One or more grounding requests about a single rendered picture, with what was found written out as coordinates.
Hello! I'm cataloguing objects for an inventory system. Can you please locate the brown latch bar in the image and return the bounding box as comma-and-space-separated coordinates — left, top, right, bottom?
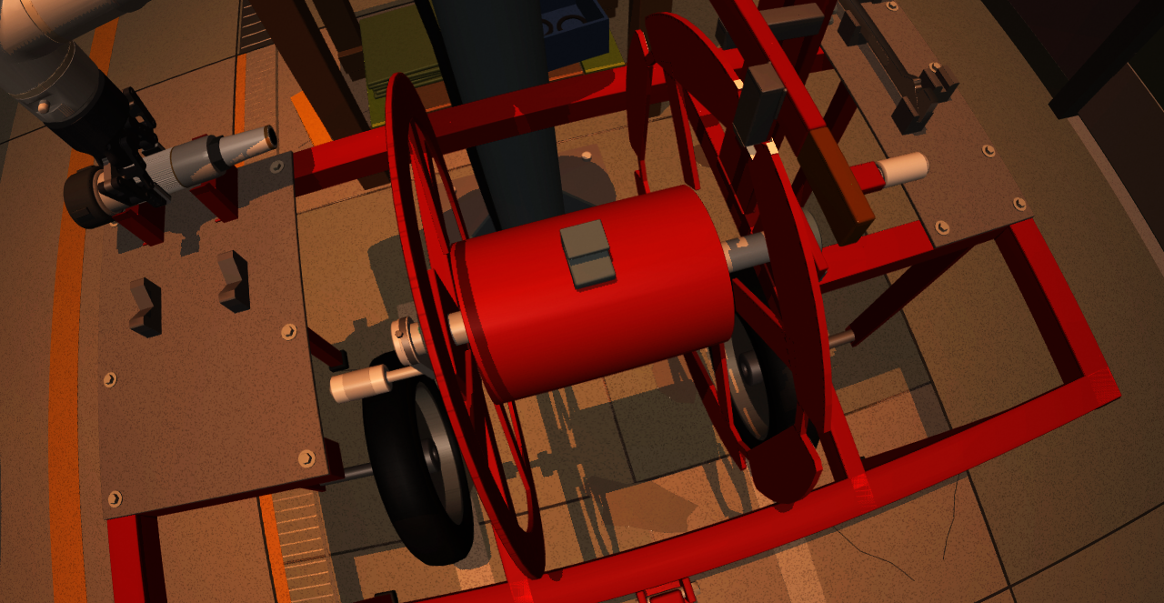
798, 126, 877, 247

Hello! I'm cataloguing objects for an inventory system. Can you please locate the blue open box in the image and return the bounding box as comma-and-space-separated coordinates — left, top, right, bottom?
535, 0, 610, 69

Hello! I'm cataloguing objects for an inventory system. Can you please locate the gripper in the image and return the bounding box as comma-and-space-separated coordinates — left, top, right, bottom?
93, 86, 176, 216

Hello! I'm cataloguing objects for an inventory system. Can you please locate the brown plate with blocks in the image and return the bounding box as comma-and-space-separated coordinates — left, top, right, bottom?
95, 152, 332, 521

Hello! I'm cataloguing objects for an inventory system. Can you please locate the red hose reel drum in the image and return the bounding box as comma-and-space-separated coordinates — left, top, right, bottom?
385, 12, 834, 582

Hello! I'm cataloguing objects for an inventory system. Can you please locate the grey drum clamp block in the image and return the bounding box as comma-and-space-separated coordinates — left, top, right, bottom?
558, 218, 617, 292

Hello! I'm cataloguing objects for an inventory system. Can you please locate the brown plate with clip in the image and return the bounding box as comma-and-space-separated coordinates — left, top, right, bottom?
800, 0, 1035, 240

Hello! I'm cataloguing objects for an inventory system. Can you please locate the grey hose nozzle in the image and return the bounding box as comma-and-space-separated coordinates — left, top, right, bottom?
62, 124, 279, 229

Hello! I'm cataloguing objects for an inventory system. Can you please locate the dark grey latch block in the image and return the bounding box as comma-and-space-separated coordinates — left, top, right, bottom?
733, 61, 789, 147

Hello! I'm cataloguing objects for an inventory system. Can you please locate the cream round latch handle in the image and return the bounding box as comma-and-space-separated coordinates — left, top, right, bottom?
875, 151, 931, 189

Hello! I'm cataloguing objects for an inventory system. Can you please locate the dark grey flat block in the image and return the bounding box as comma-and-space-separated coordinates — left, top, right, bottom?
717, 1, 827, 51

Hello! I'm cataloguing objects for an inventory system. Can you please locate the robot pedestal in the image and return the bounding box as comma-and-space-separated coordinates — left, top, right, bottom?
386, 0, 621, 236

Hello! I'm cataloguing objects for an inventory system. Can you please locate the floor drain grate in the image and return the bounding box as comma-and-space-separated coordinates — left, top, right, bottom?
236, 0, 279, 53
266, 487, 345, 603

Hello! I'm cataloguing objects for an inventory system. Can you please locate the red hose reel frame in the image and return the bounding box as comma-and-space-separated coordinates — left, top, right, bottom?
105, 0, 1122, 603

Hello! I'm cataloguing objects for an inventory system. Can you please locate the black cart wheel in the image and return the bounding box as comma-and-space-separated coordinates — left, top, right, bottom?
721, 310, 803, 451
361, 374, 477, 568

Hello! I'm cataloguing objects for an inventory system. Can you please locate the grey drum shaft stub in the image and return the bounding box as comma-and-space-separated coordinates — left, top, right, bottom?
721, 232, 771, 271

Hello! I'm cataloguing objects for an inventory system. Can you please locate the crank with cream grip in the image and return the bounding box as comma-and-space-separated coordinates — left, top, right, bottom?
328, 312, 456, 405

